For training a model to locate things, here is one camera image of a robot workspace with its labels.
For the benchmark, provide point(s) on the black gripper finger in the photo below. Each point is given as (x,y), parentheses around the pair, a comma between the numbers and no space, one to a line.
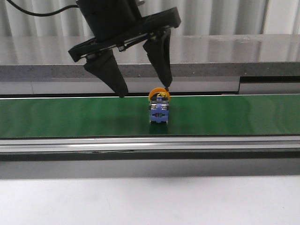
(158,52)
(104,66)

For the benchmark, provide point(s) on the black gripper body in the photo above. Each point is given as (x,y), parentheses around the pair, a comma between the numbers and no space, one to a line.
(118,23)

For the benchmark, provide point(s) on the yellow push button switch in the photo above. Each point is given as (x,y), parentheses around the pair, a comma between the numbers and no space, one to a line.
(159,99)

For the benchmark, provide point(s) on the grey granite counter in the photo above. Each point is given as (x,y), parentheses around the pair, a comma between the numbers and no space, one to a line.
(37,59)

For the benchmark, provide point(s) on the white pleated curtain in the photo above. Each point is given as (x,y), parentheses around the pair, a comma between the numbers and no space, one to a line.
(198,17)

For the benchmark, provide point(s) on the green conveyor belt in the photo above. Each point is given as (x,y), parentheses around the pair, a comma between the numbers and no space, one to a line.
(129,116)

